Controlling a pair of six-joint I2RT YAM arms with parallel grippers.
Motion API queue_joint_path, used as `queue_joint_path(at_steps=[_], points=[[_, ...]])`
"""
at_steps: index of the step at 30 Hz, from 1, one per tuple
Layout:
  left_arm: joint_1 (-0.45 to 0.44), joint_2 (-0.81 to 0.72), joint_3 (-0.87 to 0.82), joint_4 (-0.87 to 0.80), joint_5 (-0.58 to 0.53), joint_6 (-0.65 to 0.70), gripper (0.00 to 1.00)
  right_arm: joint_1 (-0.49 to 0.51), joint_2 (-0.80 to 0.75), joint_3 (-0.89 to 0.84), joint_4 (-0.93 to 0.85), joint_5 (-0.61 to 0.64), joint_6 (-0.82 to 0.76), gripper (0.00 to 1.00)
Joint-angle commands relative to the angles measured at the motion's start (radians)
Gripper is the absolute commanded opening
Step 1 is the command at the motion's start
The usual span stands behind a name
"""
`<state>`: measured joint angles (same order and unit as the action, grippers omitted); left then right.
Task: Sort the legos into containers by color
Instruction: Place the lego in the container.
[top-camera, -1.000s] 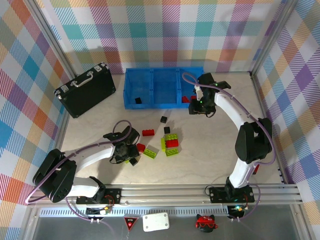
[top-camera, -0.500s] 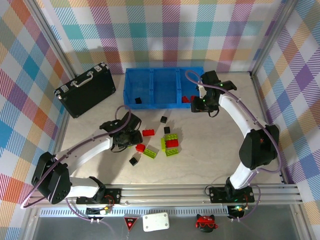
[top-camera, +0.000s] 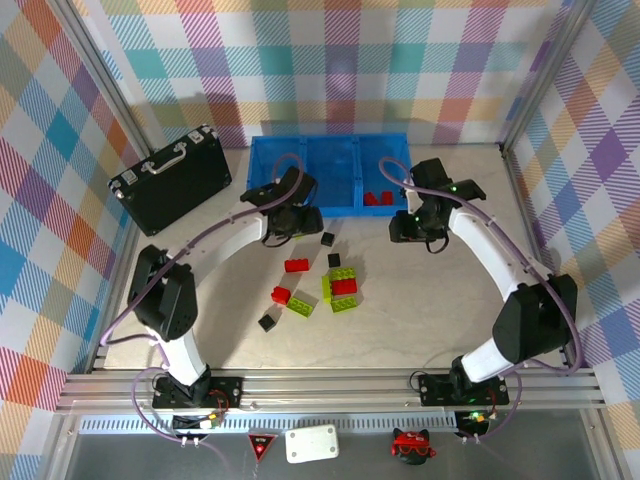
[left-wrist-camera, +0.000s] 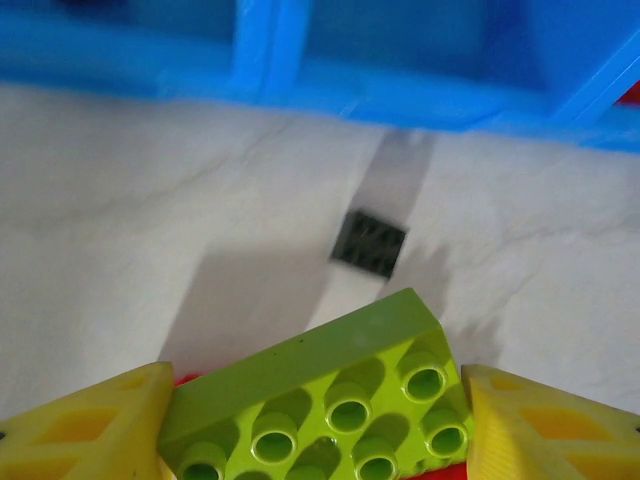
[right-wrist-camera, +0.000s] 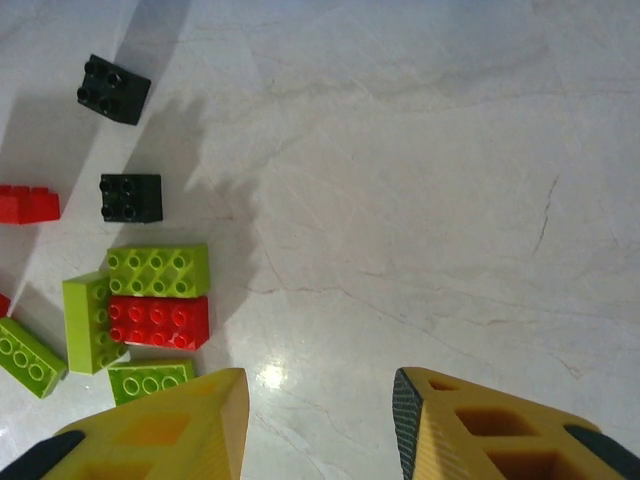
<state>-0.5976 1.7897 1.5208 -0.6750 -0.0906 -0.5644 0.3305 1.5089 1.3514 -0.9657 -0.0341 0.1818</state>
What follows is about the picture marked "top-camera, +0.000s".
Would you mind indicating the red lego brick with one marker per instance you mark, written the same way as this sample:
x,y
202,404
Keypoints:
x,y
297,265
344,287
280,296
371,199
386,198

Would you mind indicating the blue three-compartment bin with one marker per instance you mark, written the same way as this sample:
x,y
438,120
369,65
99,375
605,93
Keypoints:
x,y
335,170

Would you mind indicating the black lego cube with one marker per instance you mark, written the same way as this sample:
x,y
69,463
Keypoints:
x,y
327,239
266,323
333,260

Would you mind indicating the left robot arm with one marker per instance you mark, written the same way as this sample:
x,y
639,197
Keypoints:
x,y
165,300

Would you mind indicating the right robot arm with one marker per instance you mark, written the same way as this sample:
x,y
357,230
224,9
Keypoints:
x,y
530,320

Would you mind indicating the black cat toy red glasses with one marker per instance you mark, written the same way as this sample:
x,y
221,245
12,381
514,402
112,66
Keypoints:
x,y
414,444

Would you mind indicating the white plastic box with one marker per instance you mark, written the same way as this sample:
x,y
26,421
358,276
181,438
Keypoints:
x,y
312,445

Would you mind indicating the red triangle sticker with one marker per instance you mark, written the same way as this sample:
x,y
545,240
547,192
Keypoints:
x,y
260,445

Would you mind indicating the aluminium side rail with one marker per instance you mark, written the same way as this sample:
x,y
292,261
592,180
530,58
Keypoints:
x,y
126,240
522,210

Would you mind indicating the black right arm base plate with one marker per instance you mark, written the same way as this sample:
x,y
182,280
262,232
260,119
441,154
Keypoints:
x,y
435,390

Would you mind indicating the aluminium frame rail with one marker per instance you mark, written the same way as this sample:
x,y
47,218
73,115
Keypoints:
x,y
325,390

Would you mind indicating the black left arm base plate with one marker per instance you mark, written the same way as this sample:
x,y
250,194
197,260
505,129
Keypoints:
x,y
225,392

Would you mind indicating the aluminium frame post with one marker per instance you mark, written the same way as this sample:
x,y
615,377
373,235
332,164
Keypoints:
x,y
103,65
547,65

